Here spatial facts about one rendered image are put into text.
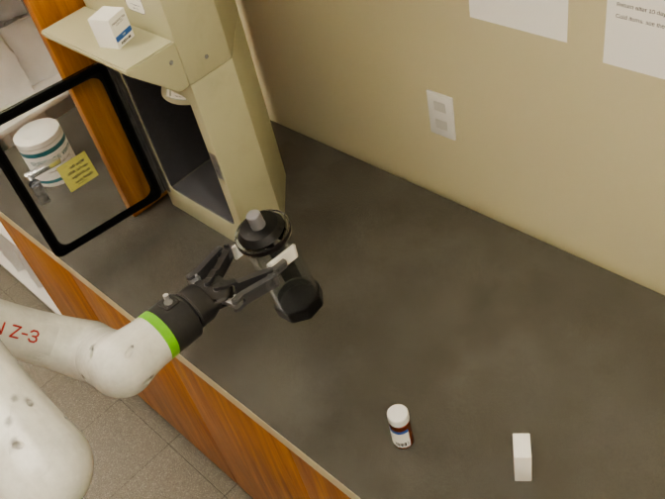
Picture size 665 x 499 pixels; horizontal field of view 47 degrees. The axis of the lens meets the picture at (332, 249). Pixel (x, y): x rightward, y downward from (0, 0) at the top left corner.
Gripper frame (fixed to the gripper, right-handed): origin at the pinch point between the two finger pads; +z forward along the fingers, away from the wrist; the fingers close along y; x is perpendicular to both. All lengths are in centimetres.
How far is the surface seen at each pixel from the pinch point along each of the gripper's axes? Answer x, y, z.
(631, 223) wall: 11, -47, 52
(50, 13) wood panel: -34, 62, 6
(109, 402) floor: 116, 113, -6
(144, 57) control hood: -32.5, 26.0, 3.0
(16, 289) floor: 111, 198, 7
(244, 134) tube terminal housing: -6.7, 26.0, 20.5
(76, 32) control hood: -34, 49, 3
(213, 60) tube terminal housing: -25.6, 25.1, 17.0
